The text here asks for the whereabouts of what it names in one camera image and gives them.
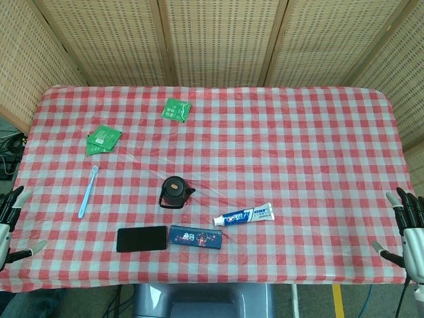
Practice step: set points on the black rectangular box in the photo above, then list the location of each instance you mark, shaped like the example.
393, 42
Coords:
141, 238

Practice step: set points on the dark blue printed box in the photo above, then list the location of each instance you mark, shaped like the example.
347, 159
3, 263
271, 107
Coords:
195, 237

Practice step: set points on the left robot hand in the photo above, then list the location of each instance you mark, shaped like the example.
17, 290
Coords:
7, 212

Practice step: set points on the white blue toothpaste tube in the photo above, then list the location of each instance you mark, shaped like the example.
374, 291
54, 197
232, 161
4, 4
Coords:
243, 215

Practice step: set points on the bamboo folding screen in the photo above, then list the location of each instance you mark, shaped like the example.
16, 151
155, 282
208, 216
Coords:
212, 43

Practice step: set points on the green tea sachet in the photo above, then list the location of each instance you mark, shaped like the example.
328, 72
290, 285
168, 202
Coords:
96, 149
104, 136
176, 109

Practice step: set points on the light blue toothbrush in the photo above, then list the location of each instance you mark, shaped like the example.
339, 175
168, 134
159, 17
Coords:
88, 192

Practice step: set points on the black teapot lid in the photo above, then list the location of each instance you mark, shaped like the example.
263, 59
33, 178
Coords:
174, 187

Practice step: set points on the black teapot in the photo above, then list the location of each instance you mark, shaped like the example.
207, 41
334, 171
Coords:
174, 193

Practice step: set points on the red white checkered tablecloth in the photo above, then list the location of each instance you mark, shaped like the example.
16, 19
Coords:
232, 159

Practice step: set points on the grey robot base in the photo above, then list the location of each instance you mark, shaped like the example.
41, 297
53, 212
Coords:
202, 300

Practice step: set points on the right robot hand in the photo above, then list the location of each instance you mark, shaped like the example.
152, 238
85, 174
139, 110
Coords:
411, 228

